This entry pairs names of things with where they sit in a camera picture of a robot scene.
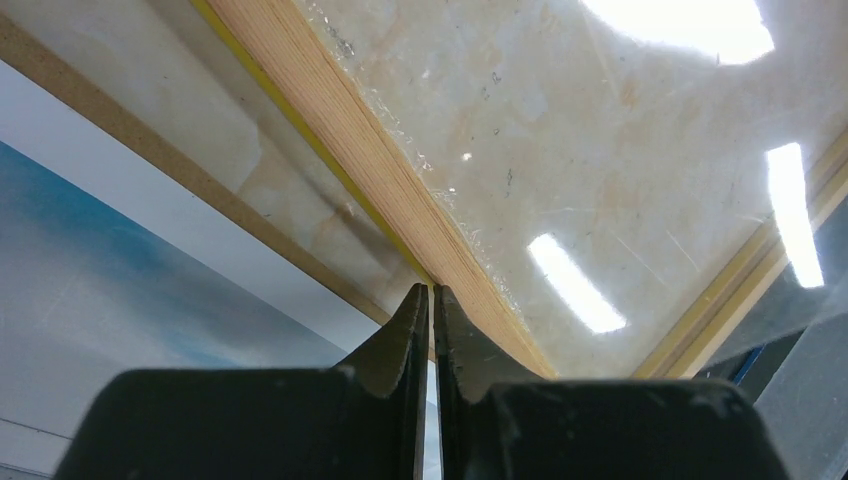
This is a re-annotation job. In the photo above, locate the yellow wooden picture frame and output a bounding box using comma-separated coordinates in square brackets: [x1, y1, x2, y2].
[196, 1, 847, 378]

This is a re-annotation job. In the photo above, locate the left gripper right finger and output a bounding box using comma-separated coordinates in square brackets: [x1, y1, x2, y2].
[433, 285, 788, 479]

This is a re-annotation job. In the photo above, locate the building photo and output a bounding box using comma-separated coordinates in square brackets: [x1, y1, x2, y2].
[0, 13, 442, 480]

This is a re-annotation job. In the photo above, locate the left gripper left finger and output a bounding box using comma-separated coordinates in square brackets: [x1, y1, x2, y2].
[56, 284, 429, 479]

